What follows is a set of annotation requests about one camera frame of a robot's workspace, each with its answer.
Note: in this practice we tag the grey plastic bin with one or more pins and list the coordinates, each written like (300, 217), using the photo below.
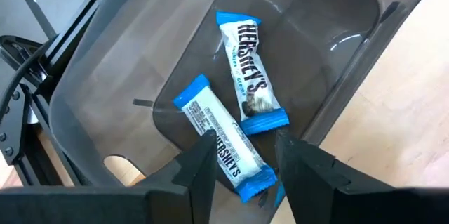
(298, 24)

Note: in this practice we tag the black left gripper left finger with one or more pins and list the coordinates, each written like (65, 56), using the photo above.
(175, 196)

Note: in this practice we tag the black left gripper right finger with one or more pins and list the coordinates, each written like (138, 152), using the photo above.
(315, 189)

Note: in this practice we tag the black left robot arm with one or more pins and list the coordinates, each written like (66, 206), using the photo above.
(14, 129)

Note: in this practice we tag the Hershey's cookies creme bar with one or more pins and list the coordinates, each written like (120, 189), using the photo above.
(250, 66)
(210, 111)

